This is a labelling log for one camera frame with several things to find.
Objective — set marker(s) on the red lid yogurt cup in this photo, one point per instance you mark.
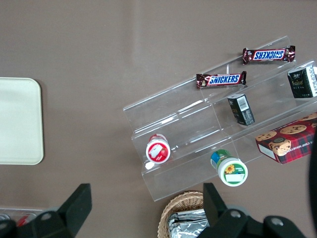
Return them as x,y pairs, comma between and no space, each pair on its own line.
157,151

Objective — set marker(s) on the silver foil packet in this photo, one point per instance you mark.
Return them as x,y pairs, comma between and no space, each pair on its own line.
185,226

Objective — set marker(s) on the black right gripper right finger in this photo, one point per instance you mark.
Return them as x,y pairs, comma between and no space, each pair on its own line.
215,210

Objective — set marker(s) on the red tartan cookie box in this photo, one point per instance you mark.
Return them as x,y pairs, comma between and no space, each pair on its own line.
289,143

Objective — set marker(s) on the Snickers chocolate bar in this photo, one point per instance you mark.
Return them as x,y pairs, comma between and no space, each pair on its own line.
223,79
268,55

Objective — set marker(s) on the small tan wicker basket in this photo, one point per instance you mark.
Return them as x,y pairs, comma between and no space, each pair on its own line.
183,200

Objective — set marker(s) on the clear acrylic tiered stand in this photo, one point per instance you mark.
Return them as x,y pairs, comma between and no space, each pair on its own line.
188,124

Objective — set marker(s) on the green lid yogurt cup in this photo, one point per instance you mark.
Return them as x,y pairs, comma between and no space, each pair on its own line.
231,171

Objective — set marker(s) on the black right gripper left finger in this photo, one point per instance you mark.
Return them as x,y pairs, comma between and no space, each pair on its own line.
74,210

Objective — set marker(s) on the red and white can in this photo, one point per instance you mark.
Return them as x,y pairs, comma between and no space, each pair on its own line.
24,219

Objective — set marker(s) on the cream plastic tray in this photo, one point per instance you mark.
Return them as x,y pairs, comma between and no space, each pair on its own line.
19,121

